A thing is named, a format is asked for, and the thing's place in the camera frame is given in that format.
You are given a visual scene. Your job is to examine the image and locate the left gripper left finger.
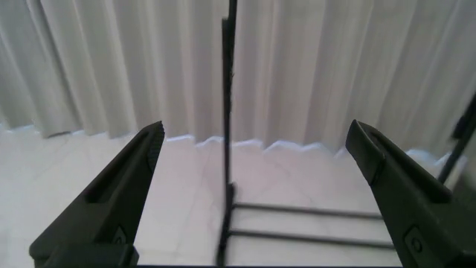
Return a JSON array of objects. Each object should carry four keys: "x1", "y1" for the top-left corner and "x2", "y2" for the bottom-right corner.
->
[{"x1": 28, "y1": 120, "x2": 166, "y2": 268}]

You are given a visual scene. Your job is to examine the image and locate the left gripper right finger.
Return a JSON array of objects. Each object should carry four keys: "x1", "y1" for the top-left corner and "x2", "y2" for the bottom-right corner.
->
[{"x1": 344, "y1": 118, "x2": 476, "y2": 268}]

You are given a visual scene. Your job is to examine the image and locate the black clothes rack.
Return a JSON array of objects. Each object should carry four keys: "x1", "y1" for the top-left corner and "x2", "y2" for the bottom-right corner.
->
[{"x1": 215, "y1": 0, "x2": 476, "y2": 268}]

